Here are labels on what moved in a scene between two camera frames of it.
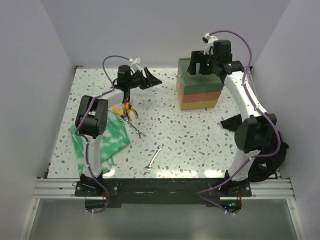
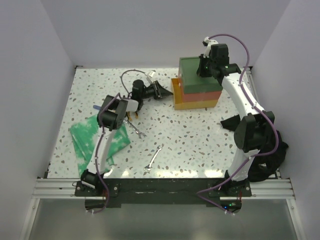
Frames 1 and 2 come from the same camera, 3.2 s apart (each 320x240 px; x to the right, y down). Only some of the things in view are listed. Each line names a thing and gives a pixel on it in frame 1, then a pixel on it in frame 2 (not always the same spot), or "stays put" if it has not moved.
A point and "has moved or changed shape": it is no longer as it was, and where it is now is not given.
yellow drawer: x=198 y=104 has moved or changed shape
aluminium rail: x=262 y=189 stays put
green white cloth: x=116 y=136 stays put
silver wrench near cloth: x=135 y=129 stays put
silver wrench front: x=148 y=167 stays put
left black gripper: x=152 y=80 → x=159 y=92
